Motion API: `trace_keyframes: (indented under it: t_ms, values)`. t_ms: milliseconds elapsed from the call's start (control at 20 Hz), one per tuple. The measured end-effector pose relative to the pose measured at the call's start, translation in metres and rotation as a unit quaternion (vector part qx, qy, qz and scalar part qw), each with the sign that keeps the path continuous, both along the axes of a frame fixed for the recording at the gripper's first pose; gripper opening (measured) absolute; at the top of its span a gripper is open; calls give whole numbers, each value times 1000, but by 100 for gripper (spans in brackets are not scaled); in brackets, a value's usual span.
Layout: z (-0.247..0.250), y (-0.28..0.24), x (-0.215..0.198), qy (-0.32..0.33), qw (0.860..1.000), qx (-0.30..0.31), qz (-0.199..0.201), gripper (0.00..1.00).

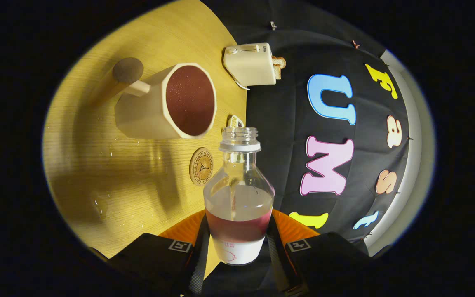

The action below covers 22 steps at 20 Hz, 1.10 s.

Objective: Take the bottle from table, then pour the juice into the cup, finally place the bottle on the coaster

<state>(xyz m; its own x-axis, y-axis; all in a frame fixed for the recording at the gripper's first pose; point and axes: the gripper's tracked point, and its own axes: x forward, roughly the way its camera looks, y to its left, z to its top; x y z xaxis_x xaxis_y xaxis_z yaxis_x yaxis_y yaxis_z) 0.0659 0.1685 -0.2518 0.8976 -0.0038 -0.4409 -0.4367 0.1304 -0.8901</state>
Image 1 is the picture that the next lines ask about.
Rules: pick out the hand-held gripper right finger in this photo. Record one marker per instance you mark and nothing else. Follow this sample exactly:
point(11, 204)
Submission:
point(278, 260)

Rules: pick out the round cork coaster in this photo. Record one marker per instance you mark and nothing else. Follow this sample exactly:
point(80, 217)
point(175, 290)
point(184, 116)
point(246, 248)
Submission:
point(201, 166)

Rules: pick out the cream toaster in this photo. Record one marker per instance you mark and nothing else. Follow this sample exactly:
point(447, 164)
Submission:
point(250, 64)

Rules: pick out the copper clip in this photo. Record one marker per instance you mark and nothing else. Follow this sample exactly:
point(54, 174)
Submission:
point(356, 43)

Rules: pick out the wooden table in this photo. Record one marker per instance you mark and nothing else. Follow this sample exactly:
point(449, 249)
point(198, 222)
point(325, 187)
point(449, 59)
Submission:
point(97, 165)

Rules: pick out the clear juice bottle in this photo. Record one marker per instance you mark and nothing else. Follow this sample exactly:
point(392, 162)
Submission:
point(239, 231)

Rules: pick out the toast bread slice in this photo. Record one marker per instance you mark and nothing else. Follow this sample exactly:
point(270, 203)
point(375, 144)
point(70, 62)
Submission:
point(281, 62)
point(278, 72)

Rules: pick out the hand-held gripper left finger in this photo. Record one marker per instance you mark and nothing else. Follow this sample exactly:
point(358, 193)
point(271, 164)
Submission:
point(200, 264)

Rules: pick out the small white dish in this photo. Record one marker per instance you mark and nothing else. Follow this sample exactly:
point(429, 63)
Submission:
point(235, 121)

